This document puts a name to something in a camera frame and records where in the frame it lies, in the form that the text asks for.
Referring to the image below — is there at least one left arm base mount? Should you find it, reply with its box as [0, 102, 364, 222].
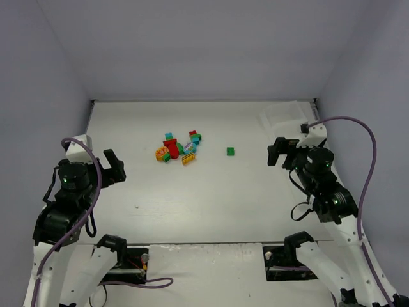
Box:
[91, 235, 149, 285]

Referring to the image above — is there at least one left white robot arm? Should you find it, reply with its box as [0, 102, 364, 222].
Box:
[24, 149, 127, 306]

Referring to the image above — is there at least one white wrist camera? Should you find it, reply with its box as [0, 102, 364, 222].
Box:
[65, 134, 93, 164]
[296, 123, 327, 148]

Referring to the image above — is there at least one blue flower face lego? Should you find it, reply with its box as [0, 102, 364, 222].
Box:
[183, 142, 196, 155]

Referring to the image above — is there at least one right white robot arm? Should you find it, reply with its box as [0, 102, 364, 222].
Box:
[267, 137, 408, 306]

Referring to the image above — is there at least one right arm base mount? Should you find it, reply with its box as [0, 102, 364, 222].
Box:
[263, 231, 318, 281]

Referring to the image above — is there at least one red long lego brick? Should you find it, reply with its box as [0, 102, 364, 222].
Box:
[163, 138, 177, 148]

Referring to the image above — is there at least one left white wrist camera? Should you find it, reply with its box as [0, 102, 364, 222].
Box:
[65, 134, 93, 164]

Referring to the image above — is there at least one yellow orange flower lego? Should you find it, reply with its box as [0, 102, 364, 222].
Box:
[155, 146, 169, 161]

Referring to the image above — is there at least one red rounded lego brick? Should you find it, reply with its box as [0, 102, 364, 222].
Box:
[167, 142, 180, 159]

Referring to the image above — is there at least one green rounded lego brick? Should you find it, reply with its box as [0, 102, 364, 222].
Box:
[176, 143, 184, 155]

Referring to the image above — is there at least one clear plastic compartment tray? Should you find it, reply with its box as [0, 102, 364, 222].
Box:
[258, 101, 308, 143]

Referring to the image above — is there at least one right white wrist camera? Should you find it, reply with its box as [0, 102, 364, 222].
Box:
[296, 123, 327, 148]

